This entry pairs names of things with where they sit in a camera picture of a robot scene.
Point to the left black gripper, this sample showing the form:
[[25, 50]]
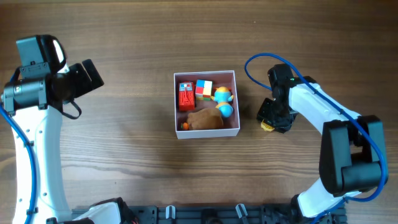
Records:
[[88, 83]]

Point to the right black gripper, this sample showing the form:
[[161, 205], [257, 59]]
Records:
[[275, 115]]

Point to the yellow round plastic toy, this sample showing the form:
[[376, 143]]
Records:
[[266, 127]]

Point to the blue and orange duck toy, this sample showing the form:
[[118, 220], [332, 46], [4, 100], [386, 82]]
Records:
[[223, 97]]

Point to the brown plush toy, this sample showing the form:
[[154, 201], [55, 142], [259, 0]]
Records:
[[207, 118]]

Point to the colourful puzzle cube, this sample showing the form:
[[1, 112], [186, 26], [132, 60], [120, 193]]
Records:
[[203, 90]]

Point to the red toy fire truck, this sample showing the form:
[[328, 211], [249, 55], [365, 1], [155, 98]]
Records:
[[186, 96]]

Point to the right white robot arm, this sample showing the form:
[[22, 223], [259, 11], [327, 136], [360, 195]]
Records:
[[352, 163]]

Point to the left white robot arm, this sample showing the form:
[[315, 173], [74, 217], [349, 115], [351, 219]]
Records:
[[32, 103]]

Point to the white box with brown interior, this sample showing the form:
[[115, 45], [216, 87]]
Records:
[[206, 104]]

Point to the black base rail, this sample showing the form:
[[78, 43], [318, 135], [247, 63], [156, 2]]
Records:
[[264, 214]]

